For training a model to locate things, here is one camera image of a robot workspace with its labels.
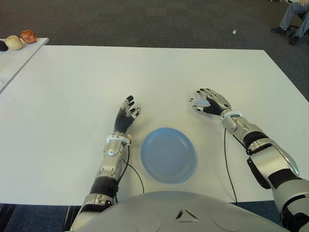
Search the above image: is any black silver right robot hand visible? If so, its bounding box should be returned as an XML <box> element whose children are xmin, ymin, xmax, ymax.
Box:
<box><xmin>189</xmin><ymin>88</ymin><xmax>234</xmax><ymax>117</ymax></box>

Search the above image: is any beige bread roll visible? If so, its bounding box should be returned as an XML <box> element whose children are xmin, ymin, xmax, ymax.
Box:
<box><xmin>5</xmin><ymin>35</ymin><xmax>24</xmax><ymax>51</ymax></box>

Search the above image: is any seated person in jeans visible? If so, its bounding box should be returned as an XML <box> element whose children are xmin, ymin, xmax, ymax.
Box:
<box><xmin>270</xmin><ymin>0</ymin><xmax>309</xmax><ymax>46</ymax></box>

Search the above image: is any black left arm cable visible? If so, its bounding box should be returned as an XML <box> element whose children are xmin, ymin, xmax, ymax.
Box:
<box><xmin>115</xmin><ymin>142</ymin><xmax>145</xmax><ymax>203</ymax></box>

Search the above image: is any grey robot torso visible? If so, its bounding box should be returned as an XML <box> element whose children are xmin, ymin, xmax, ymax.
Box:
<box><xmin>72</xmin><ymin>190</ymin><xmax>288</xmax><ymax>232</ymax></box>

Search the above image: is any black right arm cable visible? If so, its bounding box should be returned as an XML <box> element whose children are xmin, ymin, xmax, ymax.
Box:
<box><xmin>223</xmin><ymin>128</ymin><xmax>239</xmax><ymax>203</ymax></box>

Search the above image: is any white plug charger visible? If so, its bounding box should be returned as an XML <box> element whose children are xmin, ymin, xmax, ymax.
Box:
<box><xmin>189</xmin><ymin>96</ymin><xmax>211</xmax><ymax>108</ymax></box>

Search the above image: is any blue plastic plate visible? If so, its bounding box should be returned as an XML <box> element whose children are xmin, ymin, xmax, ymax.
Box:
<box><xmin>140</xmin><ymin>127</ymin><xmax>198</xmax><ymax>184</ymax></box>

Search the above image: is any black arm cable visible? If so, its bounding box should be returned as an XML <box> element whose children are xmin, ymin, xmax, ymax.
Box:
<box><xmin>223</xmin><ymin>128</ymin><xmax>239</xmax><ymax>203</ymax></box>
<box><xmin>115</xmin><ymin>142</ymin><xmax>145</xmax><ymax>203</ymax></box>

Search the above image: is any black office chair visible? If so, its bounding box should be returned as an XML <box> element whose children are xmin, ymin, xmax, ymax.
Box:
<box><xmin>287</xmin><ymin>12</ymin><xmax>309</xmax><ymax>37</ymax></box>

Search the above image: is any red-brown bread roll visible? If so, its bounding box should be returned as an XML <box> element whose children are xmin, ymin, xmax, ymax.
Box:
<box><xmin>19</xmin><ymin>29</ymin><xmax>38</xmax><ymax>44</ymax></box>

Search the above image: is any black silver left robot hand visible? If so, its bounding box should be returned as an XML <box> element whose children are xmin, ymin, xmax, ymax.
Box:
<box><xmin>113</xmin><ymin>95</ymin><xmax>142</xmax><ymax>133</ymax></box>

